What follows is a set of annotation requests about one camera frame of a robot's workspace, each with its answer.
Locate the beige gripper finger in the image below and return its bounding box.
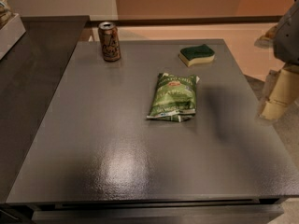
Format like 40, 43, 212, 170
259, 63, 299, 120
260, 25, 278, 41

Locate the green jalapeno chip bag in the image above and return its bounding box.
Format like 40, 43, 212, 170
147, 73, 200, 122

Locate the green yellow sponge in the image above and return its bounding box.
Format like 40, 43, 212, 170
178, 44, 215, 67

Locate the brown soda can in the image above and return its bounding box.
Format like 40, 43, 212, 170
98, 21, 121, 62

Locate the dark side counter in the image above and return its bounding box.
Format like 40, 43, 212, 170
0, 16, 89, 204

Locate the white box on counter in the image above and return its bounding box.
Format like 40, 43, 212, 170
0, 13, 26, 60

